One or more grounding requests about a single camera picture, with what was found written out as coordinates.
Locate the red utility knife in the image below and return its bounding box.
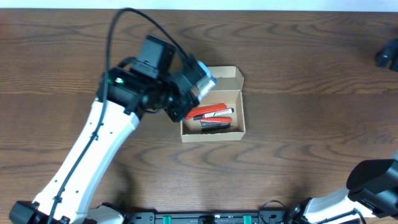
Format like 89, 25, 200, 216
185, 103, 227, 119

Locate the red and black stapler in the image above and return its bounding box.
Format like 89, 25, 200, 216
200, 117, 232, 131

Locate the blue whiteboard marker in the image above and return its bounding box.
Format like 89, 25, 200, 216
196, 60, 217, 102

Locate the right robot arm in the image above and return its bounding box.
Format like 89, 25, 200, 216
285, 154, 397, 223

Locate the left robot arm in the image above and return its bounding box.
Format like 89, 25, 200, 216
9, 57, 216, 223

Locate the open cardboard box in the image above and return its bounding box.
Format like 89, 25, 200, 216
180, 66, 246, 142

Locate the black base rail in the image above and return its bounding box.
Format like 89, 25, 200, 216
124, 210, 361, 224

